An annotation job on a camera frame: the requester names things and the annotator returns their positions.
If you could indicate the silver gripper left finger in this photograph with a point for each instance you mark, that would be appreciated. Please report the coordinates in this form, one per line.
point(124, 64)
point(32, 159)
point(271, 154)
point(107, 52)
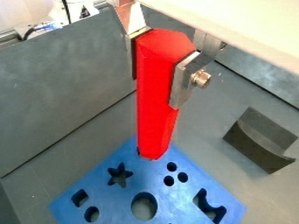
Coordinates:
point(131, 16)

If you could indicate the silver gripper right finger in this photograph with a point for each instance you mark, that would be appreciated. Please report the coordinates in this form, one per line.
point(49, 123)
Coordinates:
point(190, 73)

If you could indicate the red hexagonal prism peg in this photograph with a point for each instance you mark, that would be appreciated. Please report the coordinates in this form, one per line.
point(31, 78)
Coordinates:
point(159, 50)

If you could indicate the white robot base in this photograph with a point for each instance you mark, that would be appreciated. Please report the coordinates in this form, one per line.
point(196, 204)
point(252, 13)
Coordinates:
point(65, 12)

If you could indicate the dark grey curved block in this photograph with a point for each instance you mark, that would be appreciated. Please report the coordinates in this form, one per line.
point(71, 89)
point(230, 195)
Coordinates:
point(262, 140)

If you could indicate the blue shape insertion board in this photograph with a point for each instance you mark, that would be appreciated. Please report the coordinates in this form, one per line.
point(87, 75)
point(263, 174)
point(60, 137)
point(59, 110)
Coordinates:
point(131, 190)

